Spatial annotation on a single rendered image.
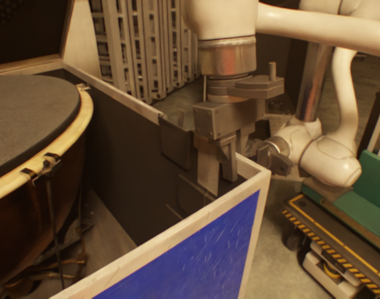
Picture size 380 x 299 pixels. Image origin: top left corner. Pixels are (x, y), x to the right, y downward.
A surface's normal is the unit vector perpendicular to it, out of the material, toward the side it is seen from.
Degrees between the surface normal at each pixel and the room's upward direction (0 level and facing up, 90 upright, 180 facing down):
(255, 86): 86
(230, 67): 83
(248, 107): 80
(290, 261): 0
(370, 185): 90
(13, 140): 0
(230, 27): 92
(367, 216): 0
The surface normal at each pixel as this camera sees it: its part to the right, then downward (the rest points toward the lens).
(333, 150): -0.45, -0.37
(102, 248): 0.00, -0.85
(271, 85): 0.63, 0.25
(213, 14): -0.36, 0.50
